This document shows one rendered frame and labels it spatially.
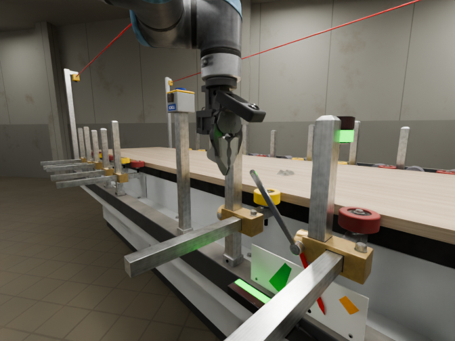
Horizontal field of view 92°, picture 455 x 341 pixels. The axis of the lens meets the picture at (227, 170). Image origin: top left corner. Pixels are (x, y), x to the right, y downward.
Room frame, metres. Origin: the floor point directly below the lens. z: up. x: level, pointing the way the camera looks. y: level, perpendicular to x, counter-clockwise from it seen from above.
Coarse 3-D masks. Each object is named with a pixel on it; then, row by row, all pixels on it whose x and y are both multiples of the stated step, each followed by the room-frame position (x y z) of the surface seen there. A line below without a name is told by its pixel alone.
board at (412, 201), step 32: (160, 160) 1.45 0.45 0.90; (192, 160) 1.45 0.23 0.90; (256, 160) 1.45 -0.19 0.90; (288, 160) 1.45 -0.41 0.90; (288, 192) 0.65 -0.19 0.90; (352, 192) 0.65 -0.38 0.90; (384, 192) 0.65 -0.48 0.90; (416, 192) 0.65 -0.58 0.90; (448, 192) 0.65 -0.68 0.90; (384, 224) 0.46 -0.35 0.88; (416, 224) 0.42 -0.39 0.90; (448, 224) 0.41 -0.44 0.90
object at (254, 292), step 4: (240, 280) 0.51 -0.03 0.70; (240, 284) 0.50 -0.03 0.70; (244, 284) 0.50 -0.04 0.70; (244, 288) 0.48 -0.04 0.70; (248, 288) 0.48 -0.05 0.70; (252, 288) 0.48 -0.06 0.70; (252, 292) 0.47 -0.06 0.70; (256, 292) 0.47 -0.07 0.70; (260, 292) 0.47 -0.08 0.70; (256, 296) 0.45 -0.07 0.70; (260, 296) 0.45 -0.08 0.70; (264, 296) 0.45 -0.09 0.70; (264, 300) 0.44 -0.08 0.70; (268, 300) 0.44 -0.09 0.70
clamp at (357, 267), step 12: (300, 240) 0.43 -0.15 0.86; (312, 240) 0.40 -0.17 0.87; (336, 240) 0.40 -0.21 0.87; (312, 252) 0.40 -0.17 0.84; (336, 252) 0.37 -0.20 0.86; (348, 252) 0.36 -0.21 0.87; (372, 252) 0.37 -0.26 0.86; (348, 264) 0.36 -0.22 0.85; (360, 264) 0.34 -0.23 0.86; (348, 276) 0.35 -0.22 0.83; (360, 276) 0.34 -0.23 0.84
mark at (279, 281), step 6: (282, 270) 0.45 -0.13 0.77; (288, 270) 0.44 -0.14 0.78; (276, 276) 0.46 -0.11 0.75; (282, 276) 0.45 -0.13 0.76; (288, 276) 0.44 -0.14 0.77; (270, 282) 0.47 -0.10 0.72; (276, 282) 0.46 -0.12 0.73; (282, 282) 0.45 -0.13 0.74; (276, 288) 0.46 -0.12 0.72; (282, 288) 0.45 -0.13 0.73
